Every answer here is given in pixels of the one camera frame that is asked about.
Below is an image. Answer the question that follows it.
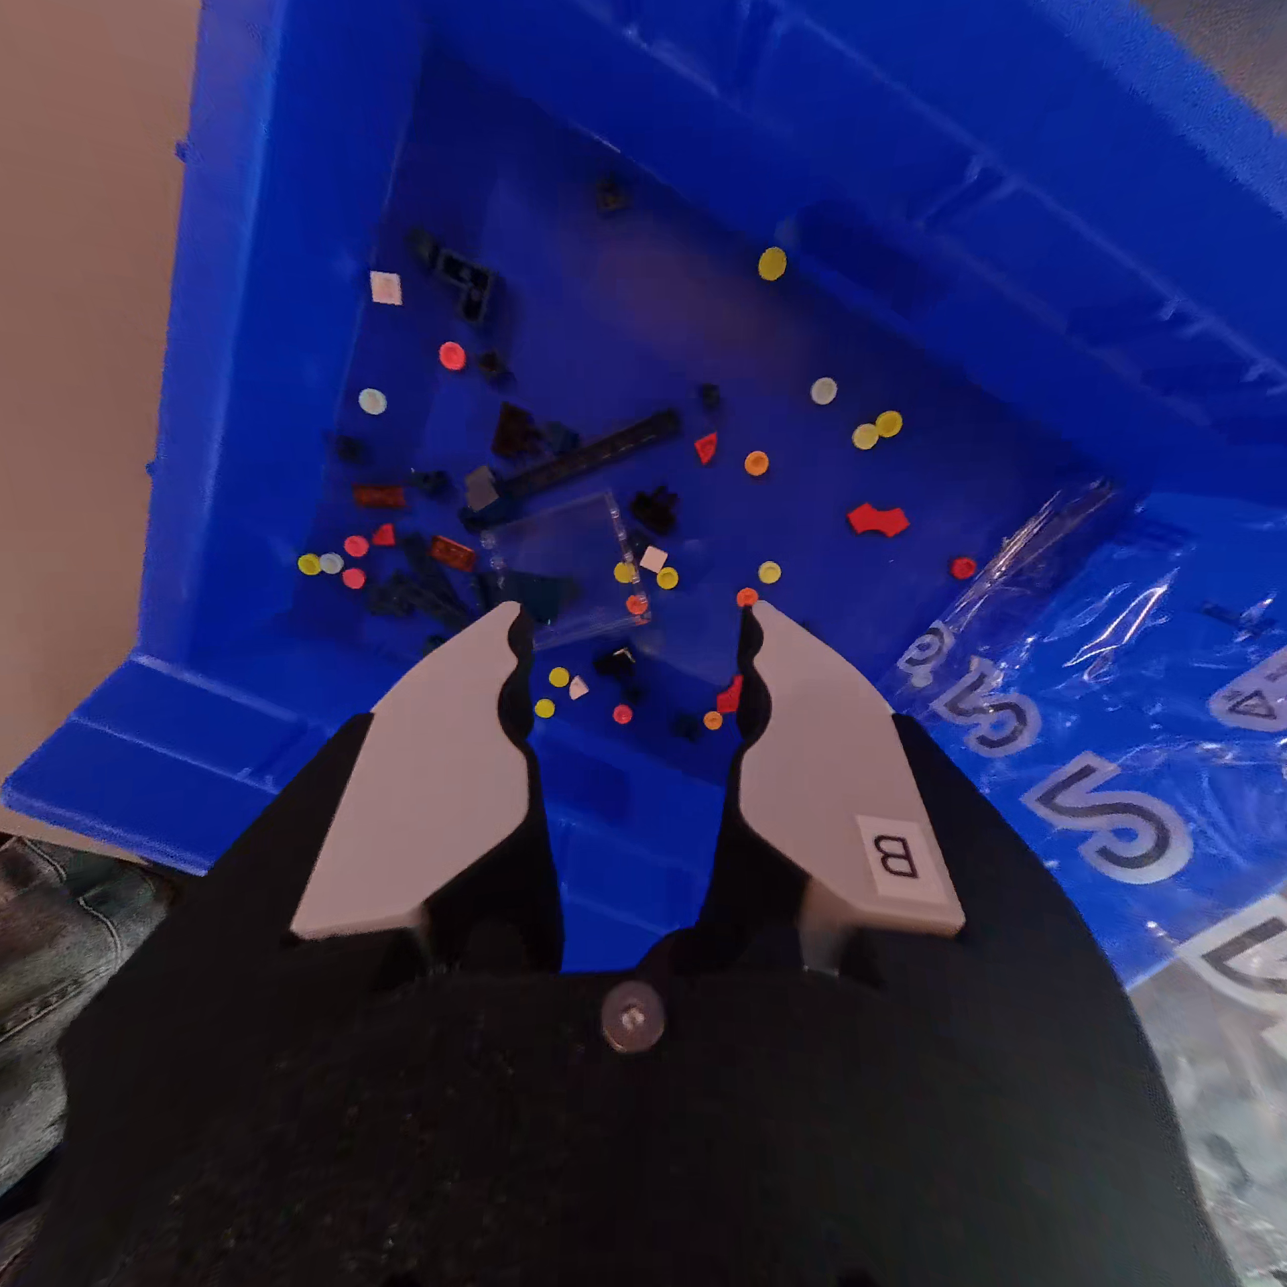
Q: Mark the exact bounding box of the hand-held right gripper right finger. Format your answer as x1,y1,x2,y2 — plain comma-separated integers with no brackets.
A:
704,601,969,939

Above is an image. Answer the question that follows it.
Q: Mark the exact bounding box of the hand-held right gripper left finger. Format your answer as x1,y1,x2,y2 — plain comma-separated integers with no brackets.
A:
290,601,563,941

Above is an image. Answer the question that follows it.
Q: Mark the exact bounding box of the blue storage bin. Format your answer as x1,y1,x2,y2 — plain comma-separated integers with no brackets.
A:
0,0,1287,982

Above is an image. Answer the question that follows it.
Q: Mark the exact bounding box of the pile of brick pieces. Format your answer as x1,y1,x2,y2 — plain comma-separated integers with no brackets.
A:
296,176,983,746

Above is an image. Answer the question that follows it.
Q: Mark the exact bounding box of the clear printed plastic bag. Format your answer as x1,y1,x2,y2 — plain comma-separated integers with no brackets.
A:
875,476,1287,1287

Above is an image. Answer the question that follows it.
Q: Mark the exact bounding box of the clear transparent brick panel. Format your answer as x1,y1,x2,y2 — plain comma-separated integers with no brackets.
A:
481,489,653,650

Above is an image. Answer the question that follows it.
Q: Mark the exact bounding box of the person's grey denim jacket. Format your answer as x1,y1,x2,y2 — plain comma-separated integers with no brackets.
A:
0,835,178,1258

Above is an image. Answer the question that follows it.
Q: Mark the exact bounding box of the long black brick beam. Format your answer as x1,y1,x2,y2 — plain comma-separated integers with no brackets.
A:
500,409,682,496

